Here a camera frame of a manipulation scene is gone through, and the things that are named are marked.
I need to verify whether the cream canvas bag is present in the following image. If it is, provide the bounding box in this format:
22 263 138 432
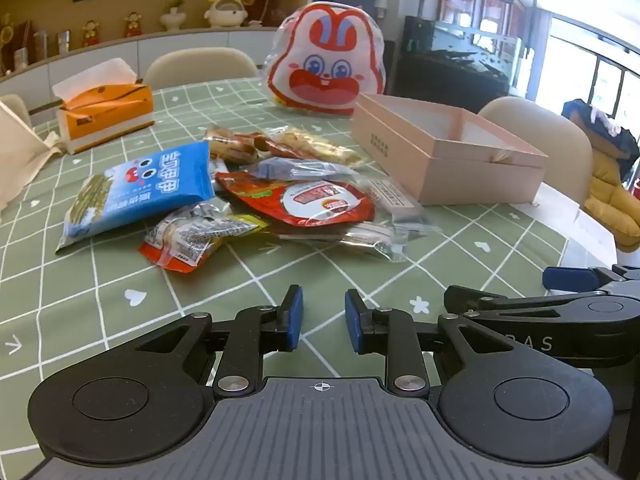
0 100 66 211

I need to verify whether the brown cake snack packet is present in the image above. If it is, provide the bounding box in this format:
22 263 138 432
204 124 261 163

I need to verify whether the white sideboard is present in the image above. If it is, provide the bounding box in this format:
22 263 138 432
0 24 281 92

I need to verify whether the orange tissue box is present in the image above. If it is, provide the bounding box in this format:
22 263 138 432
52 57 153 155

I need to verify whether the green checked tablecloth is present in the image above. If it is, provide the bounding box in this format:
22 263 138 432
0 77 568 386

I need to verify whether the brown lion plush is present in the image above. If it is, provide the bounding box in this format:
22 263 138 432
242 0 281 26

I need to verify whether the red snack packet white label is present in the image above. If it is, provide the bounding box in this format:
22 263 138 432
216 171 376 228

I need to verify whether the white vase with plant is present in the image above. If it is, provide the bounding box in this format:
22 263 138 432
160 0 188 31

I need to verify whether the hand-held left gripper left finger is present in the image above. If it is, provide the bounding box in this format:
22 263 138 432
134 285 304 398

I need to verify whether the red gold snack packet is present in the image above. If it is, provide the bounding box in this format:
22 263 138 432
235 132 301 159

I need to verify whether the clear packet pink snack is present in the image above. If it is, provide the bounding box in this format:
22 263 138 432
272 220 412 264

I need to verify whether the beige chair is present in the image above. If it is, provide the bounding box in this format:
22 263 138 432
477 96 595 206
0 94 33 128
144 47 258 92

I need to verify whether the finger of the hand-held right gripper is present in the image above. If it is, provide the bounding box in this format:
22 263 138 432
444 285 626 322
543 265 640 298

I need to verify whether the white rabbit figurine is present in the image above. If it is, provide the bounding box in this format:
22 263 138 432
205 0 248 28

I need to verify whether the orange white snack packet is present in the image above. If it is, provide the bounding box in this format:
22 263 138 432
138 200 236 273

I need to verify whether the pink cardboard box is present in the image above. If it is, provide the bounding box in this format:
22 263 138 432
350 92 550 207

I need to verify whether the black fish tank cabinet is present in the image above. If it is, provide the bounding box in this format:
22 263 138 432
397 0 538 111

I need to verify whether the grey blue snack packet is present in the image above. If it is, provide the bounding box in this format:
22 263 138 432
240 156 363 182

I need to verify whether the clear packet grey snack bar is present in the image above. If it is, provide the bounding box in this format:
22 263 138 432
367 175 442 237

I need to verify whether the dark blue jacket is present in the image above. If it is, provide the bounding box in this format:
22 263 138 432
560 99 640 166

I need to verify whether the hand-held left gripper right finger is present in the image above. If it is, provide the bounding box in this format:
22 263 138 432
345 289 512 397

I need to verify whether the long yellow snack packet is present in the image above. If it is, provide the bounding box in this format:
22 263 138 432
265 127 371 169

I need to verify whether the yellow jacket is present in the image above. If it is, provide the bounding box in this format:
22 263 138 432
582 152 640 251

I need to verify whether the red white rabbit bag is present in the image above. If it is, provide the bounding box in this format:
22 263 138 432
265 0 388 117

